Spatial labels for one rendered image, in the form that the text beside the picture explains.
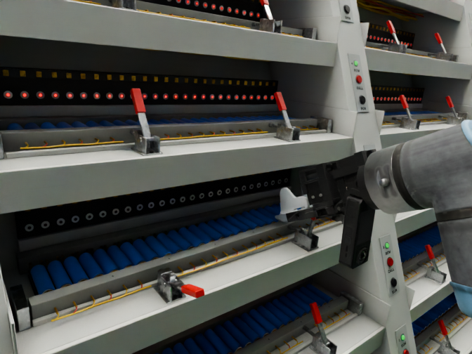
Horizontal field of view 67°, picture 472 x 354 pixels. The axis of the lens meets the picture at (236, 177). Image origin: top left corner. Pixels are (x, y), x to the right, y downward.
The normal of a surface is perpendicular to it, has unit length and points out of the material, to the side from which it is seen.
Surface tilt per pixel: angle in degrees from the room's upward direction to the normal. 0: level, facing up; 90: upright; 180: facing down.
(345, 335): 22
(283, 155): 113
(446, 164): 81
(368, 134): 90
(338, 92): 90
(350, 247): 92
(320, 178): 90
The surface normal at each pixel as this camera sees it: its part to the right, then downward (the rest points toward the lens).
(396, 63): 0.61, 0.28
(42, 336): 0.07, -0.95
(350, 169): -0.79, 0.12
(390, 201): -0.50, 0.67
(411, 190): -0.66, 0.46
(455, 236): -0.95, 0.07
